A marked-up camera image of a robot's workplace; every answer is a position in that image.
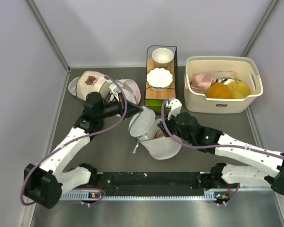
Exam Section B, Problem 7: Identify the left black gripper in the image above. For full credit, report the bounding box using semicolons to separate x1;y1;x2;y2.
97;92;143;120

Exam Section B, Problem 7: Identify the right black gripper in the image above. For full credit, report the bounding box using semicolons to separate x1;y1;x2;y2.
158;110;194;144

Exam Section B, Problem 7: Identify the white mesh laundry bag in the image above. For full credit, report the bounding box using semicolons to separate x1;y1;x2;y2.
128;106;182;160

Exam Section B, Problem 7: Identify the black wire wooden rack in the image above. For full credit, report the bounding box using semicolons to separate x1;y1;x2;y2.
144;45;178;105

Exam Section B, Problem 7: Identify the yellow orange bra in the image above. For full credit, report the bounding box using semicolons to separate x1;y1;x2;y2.
206;83;232;99

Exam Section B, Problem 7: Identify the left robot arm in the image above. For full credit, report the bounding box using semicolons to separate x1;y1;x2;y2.
20;92;143;209

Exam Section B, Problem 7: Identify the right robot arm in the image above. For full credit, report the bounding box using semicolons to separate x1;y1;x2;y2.
158;113;284;196

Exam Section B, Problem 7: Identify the pink-trimmed mesh laundry bag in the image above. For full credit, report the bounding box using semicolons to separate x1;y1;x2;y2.
109;79;141;105

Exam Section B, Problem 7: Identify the cream plastic laundry basket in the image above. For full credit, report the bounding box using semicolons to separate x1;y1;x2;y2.
184;56;263;114

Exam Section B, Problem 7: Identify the white scalloped plate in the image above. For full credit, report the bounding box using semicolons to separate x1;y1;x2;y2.
146;68;174;89

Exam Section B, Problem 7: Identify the pink garment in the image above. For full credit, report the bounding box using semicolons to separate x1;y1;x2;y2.
190;73;216;95

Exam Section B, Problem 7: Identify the beige bear cap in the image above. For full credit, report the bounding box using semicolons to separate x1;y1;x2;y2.
68;70;110;101

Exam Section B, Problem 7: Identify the white round bowl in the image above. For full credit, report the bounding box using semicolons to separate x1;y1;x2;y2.
151;47;174;67

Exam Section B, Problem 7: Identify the black white striped garment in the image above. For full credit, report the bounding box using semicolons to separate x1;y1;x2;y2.
216;78;235;86

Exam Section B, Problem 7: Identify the yellow garment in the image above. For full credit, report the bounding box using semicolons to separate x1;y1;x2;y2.
227;81;251;99

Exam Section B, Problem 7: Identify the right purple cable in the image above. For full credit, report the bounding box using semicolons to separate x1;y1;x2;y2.
160;100;284;206

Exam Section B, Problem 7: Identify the purple cable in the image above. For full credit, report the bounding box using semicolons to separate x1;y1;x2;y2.
20;75;128;206
160;100;284;206

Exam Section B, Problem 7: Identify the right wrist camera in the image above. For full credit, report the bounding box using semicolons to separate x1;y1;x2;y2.
164;98;182;121

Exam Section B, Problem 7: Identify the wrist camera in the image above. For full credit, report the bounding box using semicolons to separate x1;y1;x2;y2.
107;80;123;101
164;98;182;121

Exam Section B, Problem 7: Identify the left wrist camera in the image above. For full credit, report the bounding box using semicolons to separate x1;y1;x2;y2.
107;80;123;101

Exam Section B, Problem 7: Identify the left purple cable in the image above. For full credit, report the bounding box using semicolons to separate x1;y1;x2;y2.
20;75;128;206

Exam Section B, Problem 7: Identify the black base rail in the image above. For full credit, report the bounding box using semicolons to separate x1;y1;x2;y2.
96;172;214;189

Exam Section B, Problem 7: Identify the slotted cable duct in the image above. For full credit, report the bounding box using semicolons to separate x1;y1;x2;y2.
60;190;230;202

